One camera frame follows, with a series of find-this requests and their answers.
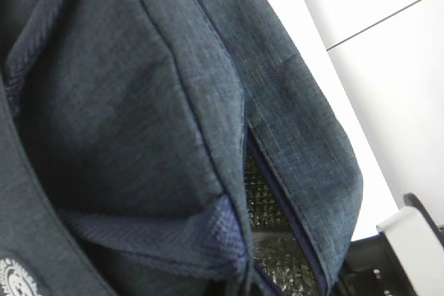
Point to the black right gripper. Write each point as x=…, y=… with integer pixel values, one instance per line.
x=367, y=270

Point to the dark blue fabric bag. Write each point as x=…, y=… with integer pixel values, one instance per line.
x=166, y=147

